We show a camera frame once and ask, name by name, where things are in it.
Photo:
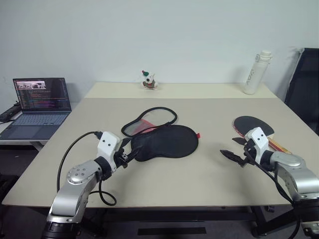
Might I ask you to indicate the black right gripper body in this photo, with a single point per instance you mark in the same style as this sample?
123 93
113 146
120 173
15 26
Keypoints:
250 155

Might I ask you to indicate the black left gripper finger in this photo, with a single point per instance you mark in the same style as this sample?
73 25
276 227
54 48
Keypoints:
125 144
132 154

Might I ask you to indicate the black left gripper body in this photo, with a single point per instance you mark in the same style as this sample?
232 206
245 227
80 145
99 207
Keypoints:
122 158

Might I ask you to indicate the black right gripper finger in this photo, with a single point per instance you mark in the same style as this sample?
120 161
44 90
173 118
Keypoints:
239 140
233 156

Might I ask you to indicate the table tennis paddle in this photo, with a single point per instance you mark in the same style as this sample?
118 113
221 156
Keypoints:
246 123

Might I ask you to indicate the black zippered paddle case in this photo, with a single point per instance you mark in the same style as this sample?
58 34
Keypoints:
169 142

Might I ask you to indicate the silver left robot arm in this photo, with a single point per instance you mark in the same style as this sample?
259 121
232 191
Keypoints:
74 184

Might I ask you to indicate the white plush dog toy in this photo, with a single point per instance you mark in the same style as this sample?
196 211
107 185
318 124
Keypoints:
149 81

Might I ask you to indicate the white water bottle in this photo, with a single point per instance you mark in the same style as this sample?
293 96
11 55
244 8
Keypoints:
254 74

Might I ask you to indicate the black office chair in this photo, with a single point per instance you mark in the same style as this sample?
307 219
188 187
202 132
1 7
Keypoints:
304 87

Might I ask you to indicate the open grey laptop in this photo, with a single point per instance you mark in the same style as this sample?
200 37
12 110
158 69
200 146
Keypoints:
37 117

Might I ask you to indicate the black box device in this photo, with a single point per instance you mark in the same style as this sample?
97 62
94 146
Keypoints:
8 113

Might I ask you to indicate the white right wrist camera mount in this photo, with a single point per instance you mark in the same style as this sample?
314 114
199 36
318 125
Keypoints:
259 139

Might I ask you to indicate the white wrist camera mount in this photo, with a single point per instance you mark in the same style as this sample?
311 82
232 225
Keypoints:
107 144
259 139

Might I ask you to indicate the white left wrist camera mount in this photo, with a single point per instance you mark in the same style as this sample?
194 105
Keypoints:
107 144

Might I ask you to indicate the black table frame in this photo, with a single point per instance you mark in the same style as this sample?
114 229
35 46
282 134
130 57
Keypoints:
174 216

